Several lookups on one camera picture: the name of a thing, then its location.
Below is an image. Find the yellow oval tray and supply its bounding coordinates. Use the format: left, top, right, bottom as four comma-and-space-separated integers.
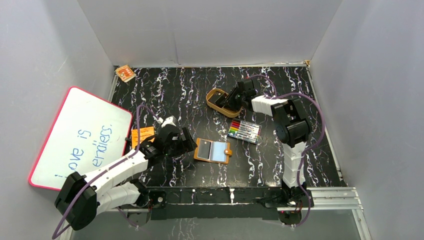
206, 88, 243, 118

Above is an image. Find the orange leather card holder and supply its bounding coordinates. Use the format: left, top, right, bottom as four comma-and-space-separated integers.
193, 138, 233, 164

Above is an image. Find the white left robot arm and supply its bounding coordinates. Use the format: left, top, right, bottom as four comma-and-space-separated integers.
54, 116, 197, 231

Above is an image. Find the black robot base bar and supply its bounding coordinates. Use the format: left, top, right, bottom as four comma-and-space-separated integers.
117, 186, 314, 229

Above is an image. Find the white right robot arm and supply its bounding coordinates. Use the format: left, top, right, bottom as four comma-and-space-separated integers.
217, 79, 312, 207

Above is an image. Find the stack of black cards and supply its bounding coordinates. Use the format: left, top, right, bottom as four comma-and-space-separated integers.
209, 92, 227, 108

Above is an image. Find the small orange card box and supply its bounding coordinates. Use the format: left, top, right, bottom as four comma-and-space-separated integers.
115, 64, 136, 83

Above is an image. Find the orange Huckleberry Finn book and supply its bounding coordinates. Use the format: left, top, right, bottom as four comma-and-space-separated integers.
130, 126, 155, 149

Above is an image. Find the pack of coloured markers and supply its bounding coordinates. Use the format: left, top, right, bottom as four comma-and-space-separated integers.
227, 118, 262, 144

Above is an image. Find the pink framed whiteboard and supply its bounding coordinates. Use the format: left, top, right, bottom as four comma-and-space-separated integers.
28, 86, 133, 191

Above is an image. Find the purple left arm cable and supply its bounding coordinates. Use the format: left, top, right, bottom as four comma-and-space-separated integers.
51, 104, 165, 240

